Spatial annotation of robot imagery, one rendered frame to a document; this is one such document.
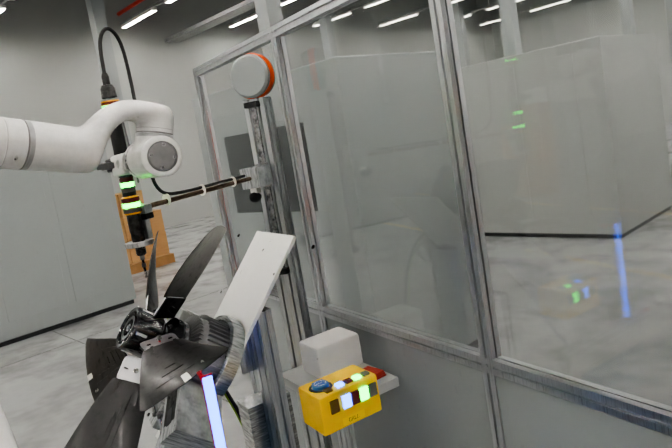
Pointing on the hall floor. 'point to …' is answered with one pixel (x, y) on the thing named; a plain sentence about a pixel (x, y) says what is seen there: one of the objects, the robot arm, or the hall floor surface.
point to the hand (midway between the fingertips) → (126, 163)
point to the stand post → (272, 382)
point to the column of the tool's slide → (295, 321)
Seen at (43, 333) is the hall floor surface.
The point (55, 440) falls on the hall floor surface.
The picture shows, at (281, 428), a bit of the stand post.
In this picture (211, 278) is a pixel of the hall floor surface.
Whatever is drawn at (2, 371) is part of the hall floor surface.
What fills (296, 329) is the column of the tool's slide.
